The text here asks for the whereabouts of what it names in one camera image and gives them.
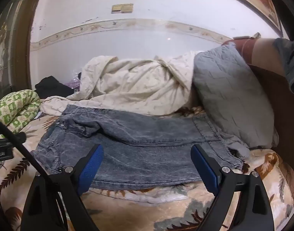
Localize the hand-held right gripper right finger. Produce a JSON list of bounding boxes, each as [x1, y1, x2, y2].
[[190, 144, 276, 231]]

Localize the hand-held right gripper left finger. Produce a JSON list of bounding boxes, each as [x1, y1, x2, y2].
[[22, 143, 104, 231]]

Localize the grey-blue denim pants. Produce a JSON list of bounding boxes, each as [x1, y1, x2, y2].
[[31, 104, 245, 190]]

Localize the green patterned blanket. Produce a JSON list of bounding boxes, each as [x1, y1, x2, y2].
[[0, 90, 41, 134]]

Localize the leaf-printed bed sheet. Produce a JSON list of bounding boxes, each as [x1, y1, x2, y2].
[[0, 106, 294, 231]]

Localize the grey quilted pillow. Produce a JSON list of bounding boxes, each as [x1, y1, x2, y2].
[[193, 44, 280, 160]]

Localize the black cloth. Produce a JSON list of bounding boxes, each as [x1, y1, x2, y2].
[[35, 76, 74, 99]]

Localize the purple plastic bag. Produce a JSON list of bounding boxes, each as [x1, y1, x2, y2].
[[64, 73, 82, 93]]

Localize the brown headboard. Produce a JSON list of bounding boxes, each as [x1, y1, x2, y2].
[[222, 37, 294, 212]]

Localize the cream patterned duvet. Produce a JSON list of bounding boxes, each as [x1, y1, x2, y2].
[[40, 50, 203, 116]]

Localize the brown door with glass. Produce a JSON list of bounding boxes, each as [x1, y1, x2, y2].
[[0, 0, 46, 106]]

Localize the beige wall switch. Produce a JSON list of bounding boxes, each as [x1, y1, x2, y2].
[[111, 3, 133, 14]]

